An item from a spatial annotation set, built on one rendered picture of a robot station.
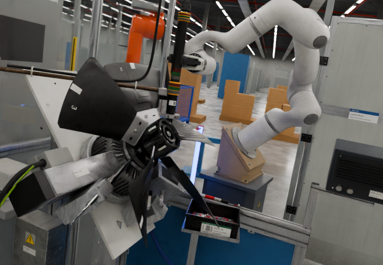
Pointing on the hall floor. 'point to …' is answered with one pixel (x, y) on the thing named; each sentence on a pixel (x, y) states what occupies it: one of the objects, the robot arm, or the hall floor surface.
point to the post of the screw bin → (192, 249)
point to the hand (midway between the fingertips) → (177, 59)
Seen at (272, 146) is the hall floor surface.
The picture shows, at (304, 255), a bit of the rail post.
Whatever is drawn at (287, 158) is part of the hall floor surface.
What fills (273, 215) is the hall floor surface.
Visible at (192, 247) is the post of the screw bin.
